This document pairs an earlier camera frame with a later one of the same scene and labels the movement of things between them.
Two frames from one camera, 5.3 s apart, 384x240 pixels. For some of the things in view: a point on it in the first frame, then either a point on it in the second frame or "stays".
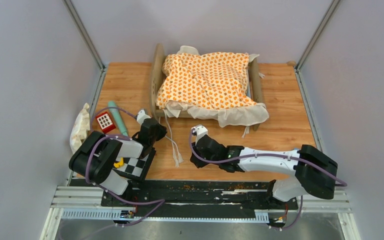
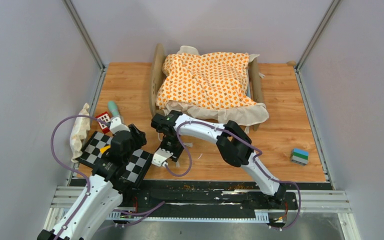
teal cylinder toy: [117, 117] stays
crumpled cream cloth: [81, 126] stays
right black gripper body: [200, 154] → [173, 145]
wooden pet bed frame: [160, 54] stays
